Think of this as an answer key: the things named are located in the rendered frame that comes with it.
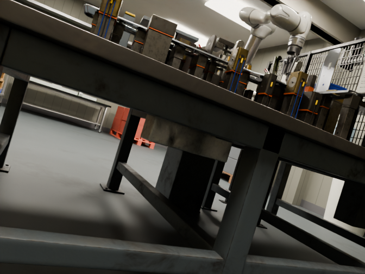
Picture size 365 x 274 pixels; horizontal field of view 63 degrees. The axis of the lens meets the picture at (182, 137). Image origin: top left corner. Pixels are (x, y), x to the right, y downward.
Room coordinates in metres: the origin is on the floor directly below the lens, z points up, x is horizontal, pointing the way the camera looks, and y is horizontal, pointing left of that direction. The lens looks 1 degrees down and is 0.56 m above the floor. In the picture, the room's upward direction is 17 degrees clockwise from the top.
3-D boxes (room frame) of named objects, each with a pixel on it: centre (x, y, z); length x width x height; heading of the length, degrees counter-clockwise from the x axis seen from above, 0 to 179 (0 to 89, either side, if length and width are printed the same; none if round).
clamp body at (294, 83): (1.58, -0.50, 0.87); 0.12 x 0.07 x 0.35; 17
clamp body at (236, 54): (1.50, -0.15, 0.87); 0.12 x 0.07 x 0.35; 17
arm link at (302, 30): (1.80, -0.47, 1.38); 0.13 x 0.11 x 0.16; 123
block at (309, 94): (1.63, -0.62, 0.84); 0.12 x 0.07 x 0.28; 17
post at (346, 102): (1.49, -0.75, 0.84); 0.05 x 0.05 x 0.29; 17
